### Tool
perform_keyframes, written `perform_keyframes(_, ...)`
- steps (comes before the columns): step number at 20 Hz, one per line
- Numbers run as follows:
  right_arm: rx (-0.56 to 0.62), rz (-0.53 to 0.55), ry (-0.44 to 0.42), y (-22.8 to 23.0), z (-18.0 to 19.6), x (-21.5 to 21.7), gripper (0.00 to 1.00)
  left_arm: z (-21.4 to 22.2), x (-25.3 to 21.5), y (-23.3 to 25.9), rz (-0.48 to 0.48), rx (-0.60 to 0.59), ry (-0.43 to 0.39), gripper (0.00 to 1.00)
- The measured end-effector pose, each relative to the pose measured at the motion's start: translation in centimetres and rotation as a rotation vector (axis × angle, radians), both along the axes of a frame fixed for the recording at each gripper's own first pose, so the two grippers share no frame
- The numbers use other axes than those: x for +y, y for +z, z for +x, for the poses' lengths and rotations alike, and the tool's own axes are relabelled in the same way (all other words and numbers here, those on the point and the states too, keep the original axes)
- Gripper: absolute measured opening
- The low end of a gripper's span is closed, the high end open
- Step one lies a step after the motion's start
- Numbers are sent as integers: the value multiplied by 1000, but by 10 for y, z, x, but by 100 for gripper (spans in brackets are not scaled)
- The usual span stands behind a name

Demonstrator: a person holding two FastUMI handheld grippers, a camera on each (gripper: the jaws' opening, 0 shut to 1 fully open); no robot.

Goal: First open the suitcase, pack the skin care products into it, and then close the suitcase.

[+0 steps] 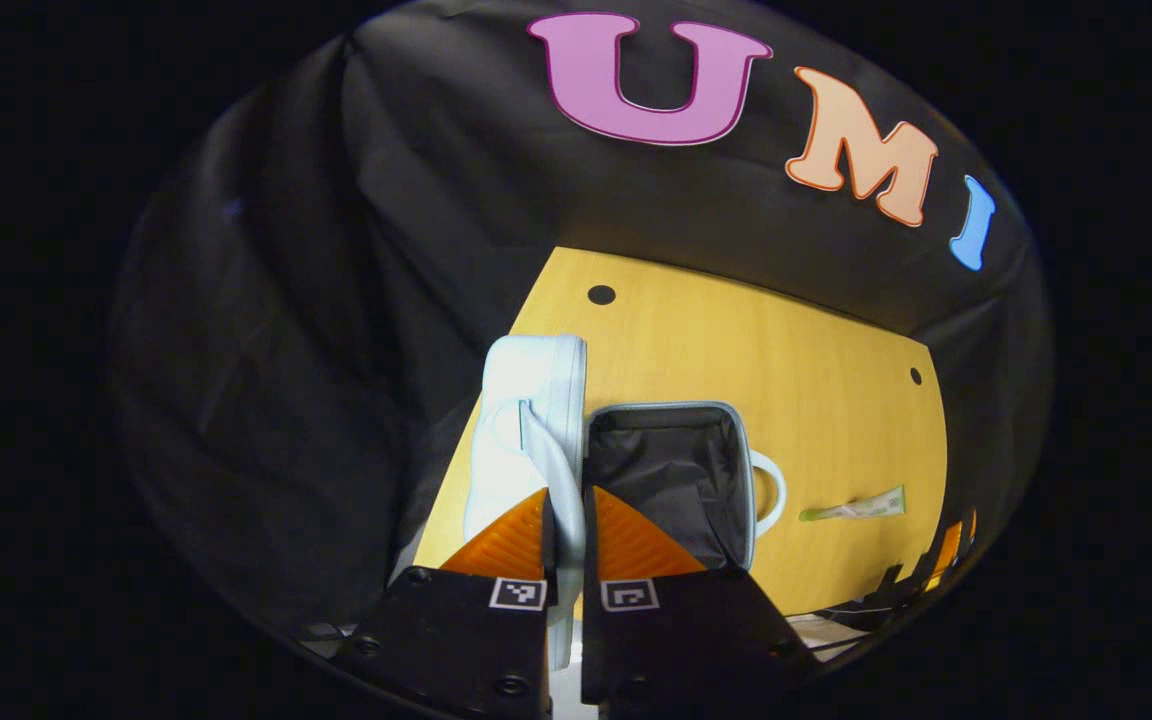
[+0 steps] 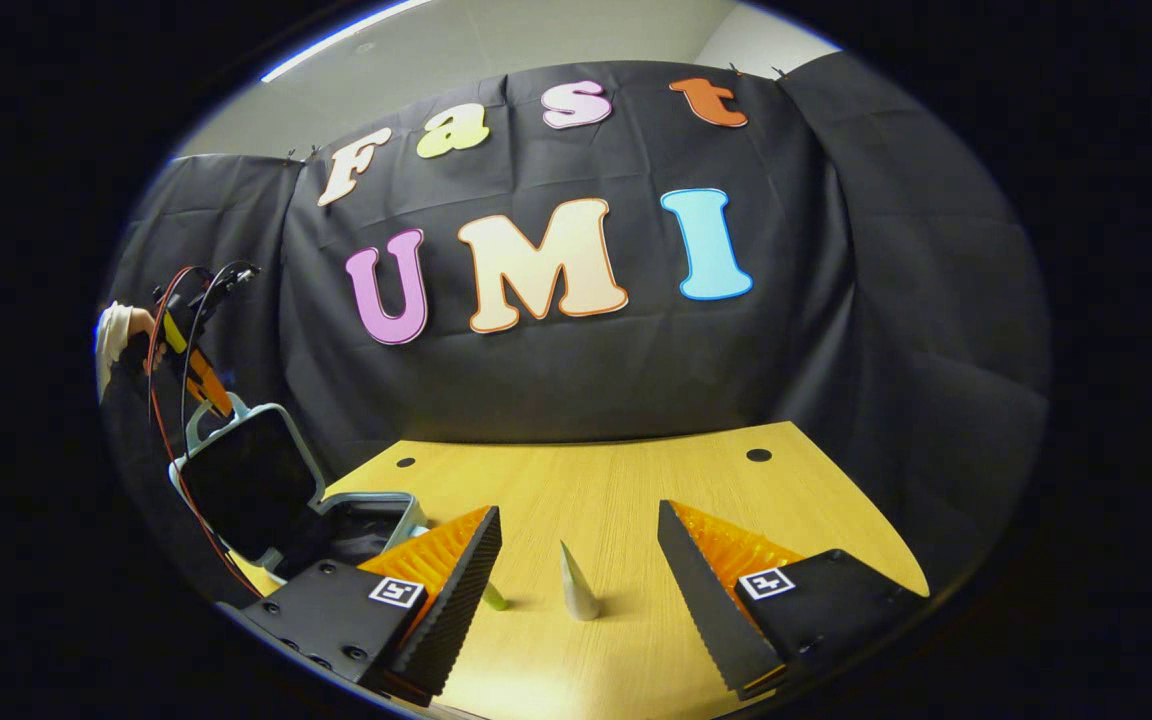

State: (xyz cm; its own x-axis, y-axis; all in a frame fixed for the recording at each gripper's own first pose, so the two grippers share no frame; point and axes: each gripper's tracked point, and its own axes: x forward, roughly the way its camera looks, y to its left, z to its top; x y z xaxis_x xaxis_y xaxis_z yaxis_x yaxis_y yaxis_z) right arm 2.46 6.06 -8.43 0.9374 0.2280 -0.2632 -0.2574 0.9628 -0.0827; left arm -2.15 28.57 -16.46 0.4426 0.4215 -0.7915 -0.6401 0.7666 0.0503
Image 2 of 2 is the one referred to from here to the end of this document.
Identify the black backdrop cloth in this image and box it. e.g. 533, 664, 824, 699
96, 55, 1052, 601

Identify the silver-green cosmetic tube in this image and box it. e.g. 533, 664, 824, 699
559, 541, 602, 622

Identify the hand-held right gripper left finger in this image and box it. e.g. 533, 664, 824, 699
219, 505, 503, 708

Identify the black cable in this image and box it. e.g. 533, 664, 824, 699
179, 260, 259, 446

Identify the pale blue suitcase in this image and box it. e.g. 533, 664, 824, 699
168, 393, 429, 581

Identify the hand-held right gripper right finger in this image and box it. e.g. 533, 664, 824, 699
657, 499, 932, 701

